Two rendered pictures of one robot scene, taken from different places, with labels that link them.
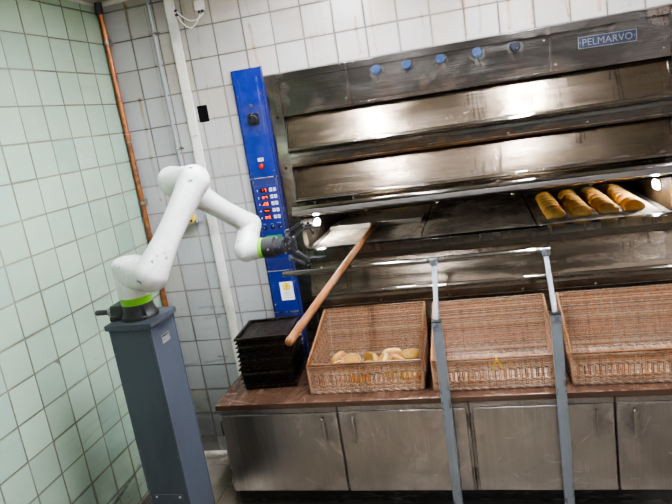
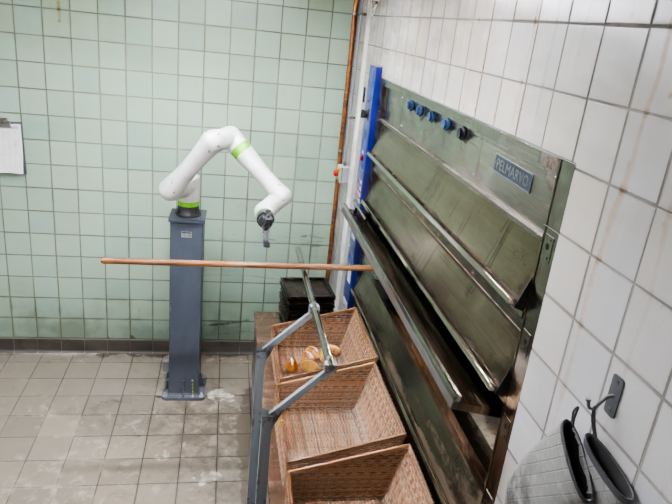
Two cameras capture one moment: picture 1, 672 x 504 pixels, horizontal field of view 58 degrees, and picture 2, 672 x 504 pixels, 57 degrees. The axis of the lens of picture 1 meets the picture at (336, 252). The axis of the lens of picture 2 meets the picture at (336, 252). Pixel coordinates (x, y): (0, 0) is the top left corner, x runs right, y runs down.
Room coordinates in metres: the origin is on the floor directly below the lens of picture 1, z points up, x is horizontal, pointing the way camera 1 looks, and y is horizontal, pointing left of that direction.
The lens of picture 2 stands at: (1.66, -2.69, 2.35)
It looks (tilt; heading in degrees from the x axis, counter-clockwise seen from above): 20 degrees down; 64
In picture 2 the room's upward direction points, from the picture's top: 6 degrees clockwise
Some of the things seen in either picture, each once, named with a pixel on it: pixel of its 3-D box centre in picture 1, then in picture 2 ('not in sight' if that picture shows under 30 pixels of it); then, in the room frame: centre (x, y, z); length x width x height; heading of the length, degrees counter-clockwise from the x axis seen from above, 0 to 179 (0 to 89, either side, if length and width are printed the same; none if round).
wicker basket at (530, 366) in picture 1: (491, 340); (333, 421); (2.70, -0.66, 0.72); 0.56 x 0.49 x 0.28; 76
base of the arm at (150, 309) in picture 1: (126, 309); (189, 206); (2.36, 0.87, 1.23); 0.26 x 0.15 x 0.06; 74
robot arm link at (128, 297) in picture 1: (133, 279); (187, 189); (2.33, 0.80, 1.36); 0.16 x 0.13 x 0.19; 43
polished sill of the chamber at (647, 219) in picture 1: (478, 236); (411, 330); (2.98, -0.72, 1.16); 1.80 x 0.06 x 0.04; 76
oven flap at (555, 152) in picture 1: (470, 162); (419, 246); (2.96, -0.72, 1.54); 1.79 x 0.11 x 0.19; 76
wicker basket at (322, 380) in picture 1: (370, 345); (320, 352); (2.87, -0.10, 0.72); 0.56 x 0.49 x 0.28; 76
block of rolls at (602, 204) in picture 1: (585, 200); not in sight; (3.25, -1.39, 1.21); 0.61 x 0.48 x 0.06; 166
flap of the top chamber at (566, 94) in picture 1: (464, 107); (429, 183); (2.96, -0.72, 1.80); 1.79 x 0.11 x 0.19; 76
